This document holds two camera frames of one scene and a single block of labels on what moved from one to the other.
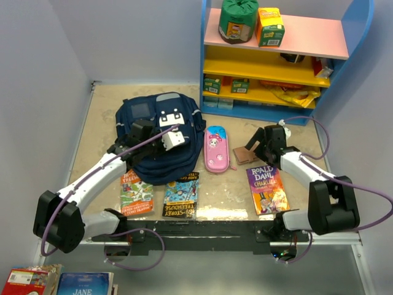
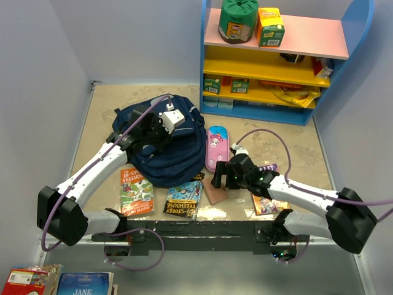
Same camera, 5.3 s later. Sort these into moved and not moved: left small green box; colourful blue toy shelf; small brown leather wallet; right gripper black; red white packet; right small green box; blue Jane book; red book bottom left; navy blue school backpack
Moved: navy blue school backpack; small brown leather wallet; right gripper black
Not moved: red white packet; colourful blue toy shelf; blue Jane book; red book bottom left; left small green box; right small green box
